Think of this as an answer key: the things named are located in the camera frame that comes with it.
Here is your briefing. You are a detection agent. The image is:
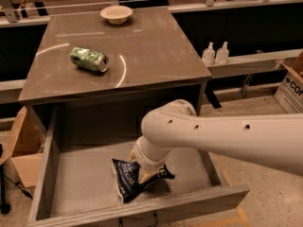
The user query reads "white paper bowl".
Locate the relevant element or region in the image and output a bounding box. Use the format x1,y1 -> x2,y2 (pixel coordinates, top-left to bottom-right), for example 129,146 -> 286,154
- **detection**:
100,6 -> 133,25

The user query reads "black stand with cable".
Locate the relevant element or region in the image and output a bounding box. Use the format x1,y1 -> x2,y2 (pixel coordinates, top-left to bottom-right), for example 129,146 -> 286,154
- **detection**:
0,144 -> 34,215

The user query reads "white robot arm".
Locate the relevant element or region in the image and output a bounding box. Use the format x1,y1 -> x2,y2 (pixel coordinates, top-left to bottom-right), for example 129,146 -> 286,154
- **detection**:
130,99 -> 303,183

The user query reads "left clear sanitizer bottle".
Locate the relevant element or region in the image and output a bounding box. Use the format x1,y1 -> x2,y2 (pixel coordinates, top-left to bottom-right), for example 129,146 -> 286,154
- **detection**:
202,42 -> 215,65

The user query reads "cardboard box right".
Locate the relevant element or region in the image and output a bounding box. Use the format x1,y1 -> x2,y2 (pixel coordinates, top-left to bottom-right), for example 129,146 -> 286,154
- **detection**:
274,51 -> 303,114

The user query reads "grey open top drawer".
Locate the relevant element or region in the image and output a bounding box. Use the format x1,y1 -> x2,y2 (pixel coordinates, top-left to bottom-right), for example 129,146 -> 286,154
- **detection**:
28,97 -> 249,227

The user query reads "blue chip bag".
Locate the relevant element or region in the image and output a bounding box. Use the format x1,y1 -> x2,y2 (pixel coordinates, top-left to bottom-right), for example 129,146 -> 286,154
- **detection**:
112,159 -> 175,203

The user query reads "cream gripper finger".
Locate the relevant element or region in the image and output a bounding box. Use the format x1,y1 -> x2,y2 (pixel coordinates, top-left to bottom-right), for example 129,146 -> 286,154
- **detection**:
138,168 -> 157,184

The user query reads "grey cabinet counter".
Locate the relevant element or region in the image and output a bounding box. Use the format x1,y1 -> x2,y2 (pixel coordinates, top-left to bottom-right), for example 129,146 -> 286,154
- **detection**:
19,8 -> 210,118

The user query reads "green crushed soda can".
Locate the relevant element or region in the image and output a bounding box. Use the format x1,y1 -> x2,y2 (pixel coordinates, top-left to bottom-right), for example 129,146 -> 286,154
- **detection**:
70,46 -> 109,73

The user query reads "brown cardboard box left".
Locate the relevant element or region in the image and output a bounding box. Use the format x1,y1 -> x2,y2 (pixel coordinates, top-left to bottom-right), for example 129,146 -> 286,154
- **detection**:
0,107 -> 45,187

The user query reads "clear sanitizer bottle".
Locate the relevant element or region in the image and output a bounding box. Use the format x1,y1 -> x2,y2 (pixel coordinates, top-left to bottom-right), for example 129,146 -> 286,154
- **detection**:
215,42 -> 229,64
202,42 -> 215,65

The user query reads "right clear sanitizer bottle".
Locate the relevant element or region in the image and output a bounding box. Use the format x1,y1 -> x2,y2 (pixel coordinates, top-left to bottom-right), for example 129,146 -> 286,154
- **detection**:
215,42 -> 229,64

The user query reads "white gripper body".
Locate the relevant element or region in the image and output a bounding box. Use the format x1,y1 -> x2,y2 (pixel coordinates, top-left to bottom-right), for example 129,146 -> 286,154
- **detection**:
130,149 -> 165,172

